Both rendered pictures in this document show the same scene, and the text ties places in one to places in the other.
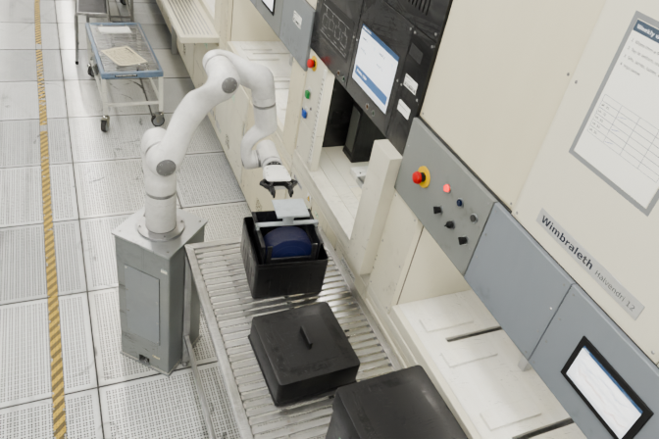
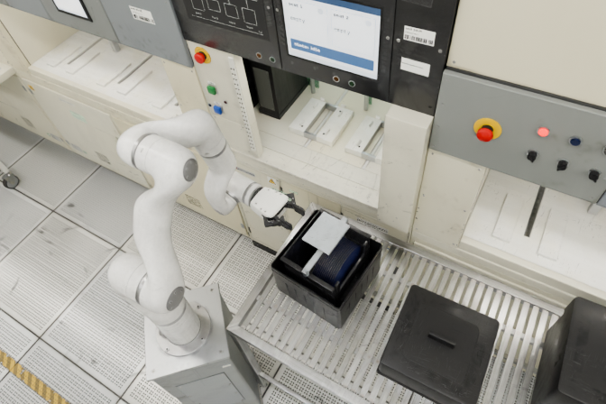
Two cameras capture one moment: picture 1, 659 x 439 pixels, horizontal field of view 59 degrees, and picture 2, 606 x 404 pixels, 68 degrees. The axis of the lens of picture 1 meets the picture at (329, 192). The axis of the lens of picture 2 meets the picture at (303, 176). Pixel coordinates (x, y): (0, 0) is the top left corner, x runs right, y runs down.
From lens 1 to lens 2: 115 cm
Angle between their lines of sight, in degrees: 24
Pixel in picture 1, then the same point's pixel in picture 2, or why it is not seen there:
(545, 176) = not seen: outside the picture
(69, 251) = (63, 376)
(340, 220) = (335, 189)
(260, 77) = (203, 128)
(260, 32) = (53, 36)
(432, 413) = not seen: outside the picture
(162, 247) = (210, 351)
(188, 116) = (159, 231)
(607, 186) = not seen: outside the picture
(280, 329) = (413, 350)
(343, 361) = (487, 332)
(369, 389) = (577, 363)
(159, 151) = (157, 292)
